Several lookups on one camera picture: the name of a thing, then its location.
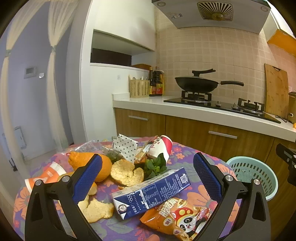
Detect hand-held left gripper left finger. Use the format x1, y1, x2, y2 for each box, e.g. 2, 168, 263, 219
24, 153, 103, 241

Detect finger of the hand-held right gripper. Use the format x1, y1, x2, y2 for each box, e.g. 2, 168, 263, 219
276, 143, 296, 184

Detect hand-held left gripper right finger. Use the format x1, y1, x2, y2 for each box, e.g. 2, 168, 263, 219
193, 152, 271, 241

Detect light blue plastic basket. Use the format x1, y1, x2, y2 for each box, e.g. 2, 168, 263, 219
226, 156, 279, 201

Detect large white-lined orange peel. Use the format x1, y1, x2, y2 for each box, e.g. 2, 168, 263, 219
110, 159, 144, 187

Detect orange panda snack bag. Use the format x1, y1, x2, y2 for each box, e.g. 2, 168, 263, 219
140, 197, 212, 241

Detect domed orange peel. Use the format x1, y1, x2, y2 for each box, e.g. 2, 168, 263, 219
68, 151, 113, 182

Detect floral purple tablecloth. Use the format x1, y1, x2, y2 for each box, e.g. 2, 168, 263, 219
13, 136, 244, 241

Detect clear plastic wrapper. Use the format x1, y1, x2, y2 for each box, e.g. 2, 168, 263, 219
55, 140, 114, 158

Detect flat orange peel piece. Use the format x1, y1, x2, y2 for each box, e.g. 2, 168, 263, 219
78, 197, 115, 223

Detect small white dotted napkin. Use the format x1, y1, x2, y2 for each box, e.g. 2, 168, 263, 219
102, 146, 123, 160

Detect orange and white paper cup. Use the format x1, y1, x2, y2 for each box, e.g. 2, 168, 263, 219
25, 161, 67, 193

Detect white napkin with black dots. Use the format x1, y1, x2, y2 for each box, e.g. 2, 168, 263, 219
112, 133, 138, 163

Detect beige rice cooker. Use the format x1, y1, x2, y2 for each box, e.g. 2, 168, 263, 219
287, 91, 296, 124

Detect wooden kitchen cabinet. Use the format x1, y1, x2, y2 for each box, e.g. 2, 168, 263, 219
114, 108, 296, 232

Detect green leafy vegetable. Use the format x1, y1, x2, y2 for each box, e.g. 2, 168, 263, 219
134, 153, 168, 180

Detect red and white paper cup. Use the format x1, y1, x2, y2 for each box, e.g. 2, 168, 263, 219
147, 135, 174, 162

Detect blue milk carton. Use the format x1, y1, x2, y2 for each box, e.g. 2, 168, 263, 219
112, 167, 191, 221

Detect crumpled candy wrappers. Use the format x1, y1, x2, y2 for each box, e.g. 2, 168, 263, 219
135, 142, 152, 164

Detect wooden cutting board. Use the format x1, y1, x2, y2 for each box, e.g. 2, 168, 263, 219
264, 63, 290, 119

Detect black glass gas stove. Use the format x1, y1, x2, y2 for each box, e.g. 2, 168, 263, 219
163, 90, 282, 124

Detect white floor appliance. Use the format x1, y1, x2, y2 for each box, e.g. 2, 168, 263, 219
13, 126, 25, 149

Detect black wok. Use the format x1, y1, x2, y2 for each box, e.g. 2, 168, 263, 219
174, 69, 245, 93

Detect white curtain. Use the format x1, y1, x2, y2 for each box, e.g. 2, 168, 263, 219
45, 0, 80, 151

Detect beige woven utensil basket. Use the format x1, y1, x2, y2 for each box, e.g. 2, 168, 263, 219
129, 78, 151, 98

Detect wide dark sauce bottle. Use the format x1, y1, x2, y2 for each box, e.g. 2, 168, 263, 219
154, 66, 164, 96

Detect slim dark sauce bottle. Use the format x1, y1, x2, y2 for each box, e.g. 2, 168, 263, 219
149, 67, 157, 97

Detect grey range hood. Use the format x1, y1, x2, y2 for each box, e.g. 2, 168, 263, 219
151, 0, 271, 33

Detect long metal cabinet handle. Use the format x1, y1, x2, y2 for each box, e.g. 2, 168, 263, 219
208, 131, 238, 140

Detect orange wall cabinet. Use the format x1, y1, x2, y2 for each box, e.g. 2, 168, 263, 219
267, 28, 296, 55

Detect grey wall panel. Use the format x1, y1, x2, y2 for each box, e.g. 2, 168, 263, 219
24, 66, 37, 79

